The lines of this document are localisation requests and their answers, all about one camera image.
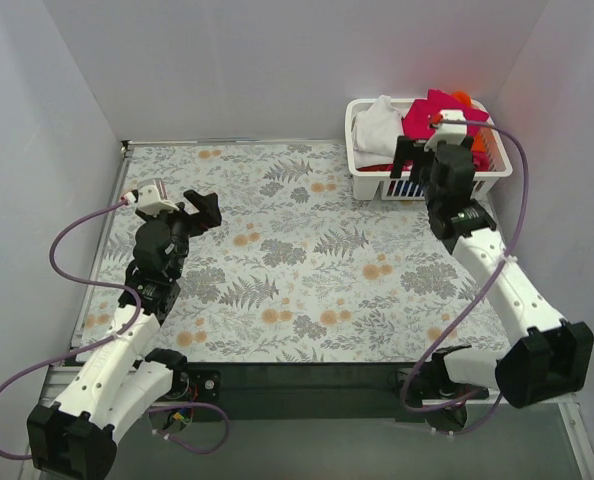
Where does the white t shirt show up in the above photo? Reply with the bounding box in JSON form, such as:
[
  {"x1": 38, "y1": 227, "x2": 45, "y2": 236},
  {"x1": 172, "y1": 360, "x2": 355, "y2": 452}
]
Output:
[{"x1": 351, "y1": 95, "x2": 403, "y2": 169}]

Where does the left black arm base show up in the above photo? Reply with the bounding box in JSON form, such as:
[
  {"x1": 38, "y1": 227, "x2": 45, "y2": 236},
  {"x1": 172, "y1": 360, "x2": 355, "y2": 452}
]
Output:
[{"x1": 165, "y1": 369, "x2": 222, "y2": 402}]

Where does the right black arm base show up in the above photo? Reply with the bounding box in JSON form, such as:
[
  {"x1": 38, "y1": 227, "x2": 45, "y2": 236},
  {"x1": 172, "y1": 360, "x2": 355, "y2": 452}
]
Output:
[{"x1": 387, "y1": 368, "x2": 468, "y2": 431}]

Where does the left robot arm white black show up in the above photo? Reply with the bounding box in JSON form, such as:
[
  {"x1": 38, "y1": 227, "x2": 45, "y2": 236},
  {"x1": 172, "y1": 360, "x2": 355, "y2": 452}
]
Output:
[{"x1": 27, "y1": 182, "x2": 222, "y2": 479}]

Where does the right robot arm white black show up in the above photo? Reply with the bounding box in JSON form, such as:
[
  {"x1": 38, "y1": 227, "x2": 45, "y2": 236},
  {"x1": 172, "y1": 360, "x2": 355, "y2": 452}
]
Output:
[{"x1": 391, "y1": 136, "x2": 594, "y2": 412}]

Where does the dark red t shirt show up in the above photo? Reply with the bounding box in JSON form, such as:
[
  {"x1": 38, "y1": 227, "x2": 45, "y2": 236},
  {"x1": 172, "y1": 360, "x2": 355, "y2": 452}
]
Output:
[{"x1": 357, "y1": 163, "x2": 393, "y2": 173}]

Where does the magenta folded t shirt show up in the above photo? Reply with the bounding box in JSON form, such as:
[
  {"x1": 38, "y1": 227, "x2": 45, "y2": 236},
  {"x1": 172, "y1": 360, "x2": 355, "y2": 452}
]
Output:
[{"x1": 401, "y1": 88, "x2": 492, "y2": 166}]

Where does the white plastic basket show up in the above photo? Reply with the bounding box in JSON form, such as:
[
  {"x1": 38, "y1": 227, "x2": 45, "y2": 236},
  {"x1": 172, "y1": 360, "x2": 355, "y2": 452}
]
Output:
[{"x1": 344, "y1": 98, "x2": 513, "y2": 201}]

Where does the orange t shirt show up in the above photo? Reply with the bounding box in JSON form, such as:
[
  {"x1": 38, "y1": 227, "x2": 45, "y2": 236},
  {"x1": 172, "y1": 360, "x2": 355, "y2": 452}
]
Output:
[{"x1": 451, "y1": 91, "x2": 489, "y2": 154}]

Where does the floral patterned table mat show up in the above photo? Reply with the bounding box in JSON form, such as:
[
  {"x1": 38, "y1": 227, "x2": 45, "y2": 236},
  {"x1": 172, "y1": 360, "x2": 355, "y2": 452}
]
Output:
[{"x1": 75, "y1": 142, "x2": 508, "y2": 364}]

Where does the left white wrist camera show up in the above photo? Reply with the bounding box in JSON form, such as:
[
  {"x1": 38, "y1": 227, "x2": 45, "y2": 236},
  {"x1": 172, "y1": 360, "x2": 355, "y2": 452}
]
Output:
[{"x1": 121, "y1": 178, "x2": 179, "y2": 217}]

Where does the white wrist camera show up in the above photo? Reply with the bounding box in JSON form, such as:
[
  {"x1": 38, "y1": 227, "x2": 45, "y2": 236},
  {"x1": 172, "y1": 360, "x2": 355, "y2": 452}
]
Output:
[
  {"x1": 121, "y1": 178, "x2": 179, "y2": 217},
  {"x1": 424, "y1": 109, "x2": 467, "y2": 152}
]

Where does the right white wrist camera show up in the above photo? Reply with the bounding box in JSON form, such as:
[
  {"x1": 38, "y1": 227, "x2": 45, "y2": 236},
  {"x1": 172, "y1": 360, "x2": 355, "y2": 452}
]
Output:
[{"x1": 424, "y1": 109, "x2": 467, "y2": 152}]

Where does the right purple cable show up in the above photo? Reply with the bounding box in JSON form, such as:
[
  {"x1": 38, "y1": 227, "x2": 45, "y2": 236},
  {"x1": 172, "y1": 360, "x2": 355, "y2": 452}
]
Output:
[{"x1": 399, "y1": 118, "x2": 531, "y2": 436}]

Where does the purple cable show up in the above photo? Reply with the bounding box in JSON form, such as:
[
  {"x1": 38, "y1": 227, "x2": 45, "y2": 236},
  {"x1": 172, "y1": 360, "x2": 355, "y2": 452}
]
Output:
[
  {"x1": 0, "y1": 199, "x2": 232, "y2": 459},
  {"x1": 399, "y1": 118, "x2": 531, "y2": 436}
]

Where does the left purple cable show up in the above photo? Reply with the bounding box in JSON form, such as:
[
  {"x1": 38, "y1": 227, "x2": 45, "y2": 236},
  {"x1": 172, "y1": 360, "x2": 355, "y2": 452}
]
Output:
[{"x1": 0, "y1": 199, "x2": 232, "y2": 459}]

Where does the aluminium frame rail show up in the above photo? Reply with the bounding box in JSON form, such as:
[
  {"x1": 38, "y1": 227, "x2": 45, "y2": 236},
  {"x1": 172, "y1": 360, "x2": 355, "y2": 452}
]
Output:
[{"x1": 38, "y1": 364, "x2": 95, "y2": 415}]

